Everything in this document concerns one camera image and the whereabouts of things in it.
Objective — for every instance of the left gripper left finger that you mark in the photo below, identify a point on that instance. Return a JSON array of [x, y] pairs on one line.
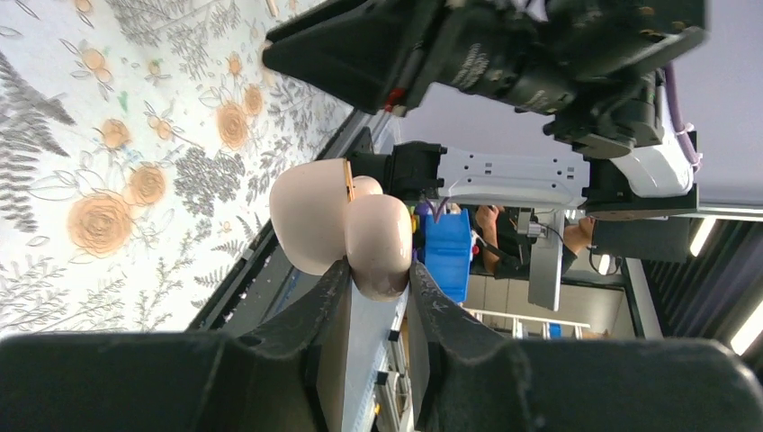
[[287, 374]]

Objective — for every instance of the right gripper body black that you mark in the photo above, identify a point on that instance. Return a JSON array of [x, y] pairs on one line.
[[427, 45]]

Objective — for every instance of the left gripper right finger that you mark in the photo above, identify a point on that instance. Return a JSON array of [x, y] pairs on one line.
[[467, 377]]

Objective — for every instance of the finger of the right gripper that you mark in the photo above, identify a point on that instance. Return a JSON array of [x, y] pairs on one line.
[[364, 53]]

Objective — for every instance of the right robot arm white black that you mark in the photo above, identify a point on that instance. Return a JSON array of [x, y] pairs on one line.
[[600, 71]]

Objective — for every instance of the person forearm in background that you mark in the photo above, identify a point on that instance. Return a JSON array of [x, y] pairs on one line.
[[495, 226]]

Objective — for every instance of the blue plastic box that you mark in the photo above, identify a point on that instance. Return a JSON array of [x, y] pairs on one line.
[[447, 253]]

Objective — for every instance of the floral patterned table mat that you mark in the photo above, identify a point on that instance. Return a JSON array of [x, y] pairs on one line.
[[139, 142]]

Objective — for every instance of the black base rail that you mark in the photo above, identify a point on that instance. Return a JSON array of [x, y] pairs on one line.
[[261, 284]]

